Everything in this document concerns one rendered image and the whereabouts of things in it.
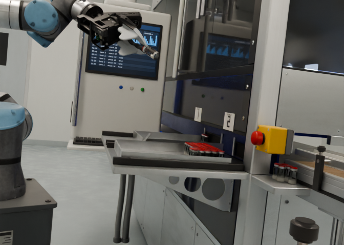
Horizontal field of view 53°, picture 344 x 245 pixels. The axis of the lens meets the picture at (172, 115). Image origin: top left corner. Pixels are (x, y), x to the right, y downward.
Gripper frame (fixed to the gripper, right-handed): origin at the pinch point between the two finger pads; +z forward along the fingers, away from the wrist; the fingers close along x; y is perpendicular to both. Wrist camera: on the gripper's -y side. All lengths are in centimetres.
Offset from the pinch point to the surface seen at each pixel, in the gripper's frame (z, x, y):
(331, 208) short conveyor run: 60, -16, -7
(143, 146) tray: 0.4, -45.0, -3.8
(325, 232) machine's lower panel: 65, -44, -23
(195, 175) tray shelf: 27.2, -27.9, 2.7
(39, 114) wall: -369, -406, -140
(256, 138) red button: 35.2, -14.1, -9.8
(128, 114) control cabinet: -44, -86, -39
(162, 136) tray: -11, -69, -30
